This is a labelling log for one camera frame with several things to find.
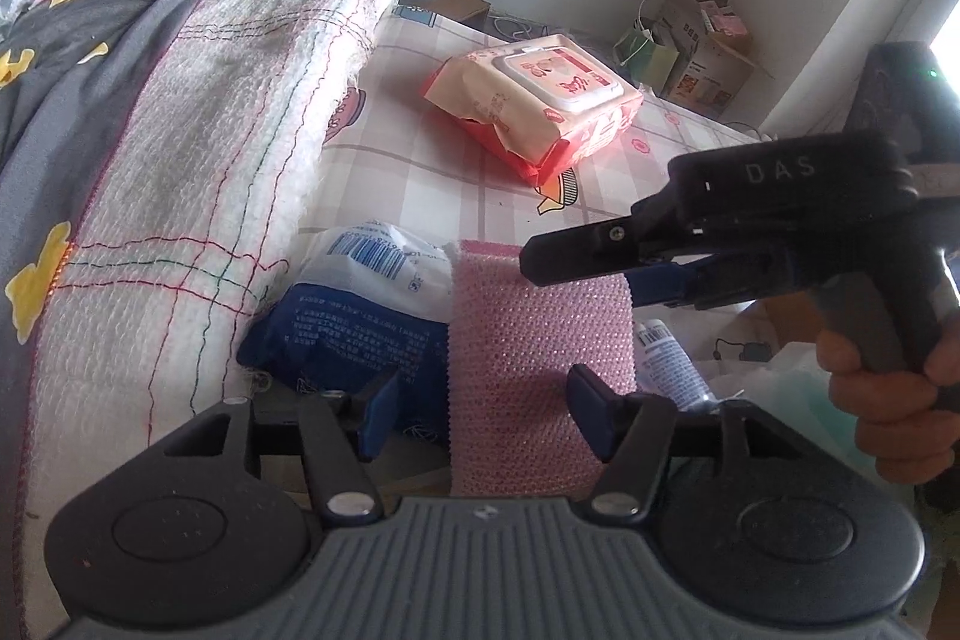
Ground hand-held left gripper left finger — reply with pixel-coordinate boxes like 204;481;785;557
161;370;402;525

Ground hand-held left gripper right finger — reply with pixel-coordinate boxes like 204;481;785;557
566;364;808;523

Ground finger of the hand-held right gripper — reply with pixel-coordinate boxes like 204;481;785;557
628;250;826;313
520;216;680;289

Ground blue wet wipes pack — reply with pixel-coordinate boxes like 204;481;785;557
238;221;455;444

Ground pale blue soft pack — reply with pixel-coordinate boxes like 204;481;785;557
636;317;717;412

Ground pink sponge cloth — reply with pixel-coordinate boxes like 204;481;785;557
446;239;638;498

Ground person's right hand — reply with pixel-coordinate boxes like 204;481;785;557
816;317;960;485

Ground small open cardboard box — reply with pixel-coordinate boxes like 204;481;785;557
660;0;778;113

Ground red wet wipes pack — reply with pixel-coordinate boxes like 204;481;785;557
422;34;646;188

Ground checked cartoon sheet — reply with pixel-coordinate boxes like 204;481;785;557
296;2;960;513

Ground pink packets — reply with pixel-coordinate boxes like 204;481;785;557
701;2;751;38

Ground green paper bag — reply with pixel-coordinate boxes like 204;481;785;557
615;6;680;98

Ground flat cardboard piece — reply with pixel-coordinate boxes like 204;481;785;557
412;0;493;23

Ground white quilted blanket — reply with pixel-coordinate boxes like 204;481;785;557
22;0;458;640

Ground grey yellow print bedsheet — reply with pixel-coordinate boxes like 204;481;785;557
0;0;301;536

